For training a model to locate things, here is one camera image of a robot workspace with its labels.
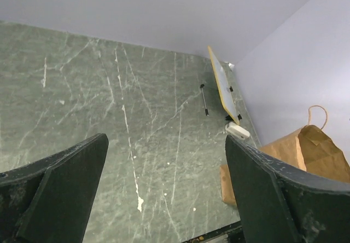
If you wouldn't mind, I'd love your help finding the white board eraser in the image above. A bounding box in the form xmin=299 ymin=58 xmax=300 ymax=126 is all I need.
xmin=225 ymin=121 xmax=250 ymax=140

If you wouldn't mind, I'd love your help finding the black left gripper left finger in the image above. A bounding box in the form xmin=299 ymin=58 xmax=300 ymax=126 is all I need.
xmin=1 ymin=134 xmax=109 ymax=242

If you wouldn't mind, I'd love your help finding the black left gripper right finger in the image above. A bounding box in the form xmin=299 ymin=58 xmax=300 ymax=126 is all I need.
xmin=225 ymin=135 xmax=349 ymax=242

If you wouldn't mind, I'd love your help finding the yellow framed whiteboard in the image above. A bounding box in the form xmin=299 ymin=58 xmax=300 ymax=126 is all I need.
xmin=207 ymin=45 xmax=240 ymax=125

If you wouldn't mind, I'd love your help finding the brown paper bag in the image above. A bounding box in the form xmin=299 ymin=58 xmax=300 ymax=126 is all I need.
xmin=219 ymin=105 xmax=350 ymax=207

